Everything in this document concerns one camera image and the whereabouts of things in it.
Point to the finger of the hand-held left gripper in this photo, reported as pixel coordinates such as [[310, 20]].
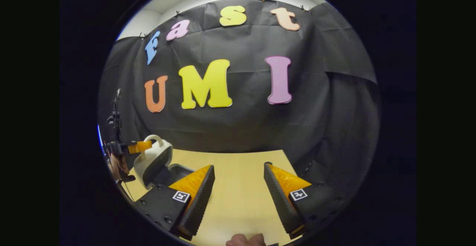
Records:
[[139, 147]]

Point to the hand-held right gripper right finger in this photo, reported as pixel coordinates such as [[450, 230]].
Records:
[[277, 196]]

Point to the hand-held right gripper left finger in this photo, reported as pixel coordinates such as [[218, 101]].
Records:
[[200, 197]]

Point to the white suitcase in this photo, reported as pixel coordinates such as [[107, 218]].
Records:
[[152, 164]]

